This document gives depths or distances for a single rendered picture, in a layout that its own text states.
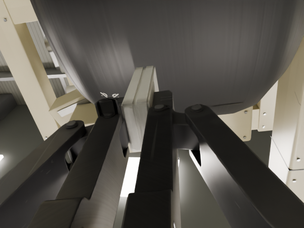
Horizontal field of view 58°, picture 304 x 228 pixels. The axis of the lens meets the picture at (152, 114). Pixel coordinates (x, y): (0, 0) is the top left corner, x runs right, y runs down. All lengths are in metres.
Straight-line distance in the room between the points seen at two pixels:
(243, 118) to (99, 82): 0.66
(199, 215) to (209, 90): 2.77
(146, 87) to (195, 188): 3.14
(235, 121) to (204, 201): 2.31
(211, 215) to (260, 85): 2.75
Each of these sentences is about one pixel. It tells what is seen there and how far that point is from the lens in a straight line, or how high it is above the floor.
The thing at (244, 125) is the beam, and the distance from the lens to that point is 0.94.
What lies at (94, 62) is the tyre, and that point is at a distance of 0.30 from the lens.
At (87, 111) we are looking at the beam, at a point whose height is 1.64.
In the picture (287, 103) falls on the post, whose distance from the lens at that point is 0.68.
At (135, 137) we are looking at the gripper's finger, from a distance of 0.15.
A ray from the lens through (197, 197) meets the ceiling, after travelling 3.20.
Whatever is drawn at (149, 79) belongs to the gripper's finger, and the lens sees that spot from 0.17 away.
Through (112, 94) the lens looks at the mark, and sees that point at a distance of 0.33.
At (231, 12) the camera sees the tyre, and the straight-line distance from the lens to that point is 0.28.
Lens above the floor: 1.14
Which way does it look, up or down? 33 degrees up
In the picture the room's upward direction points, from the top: 169 degrees clockwise
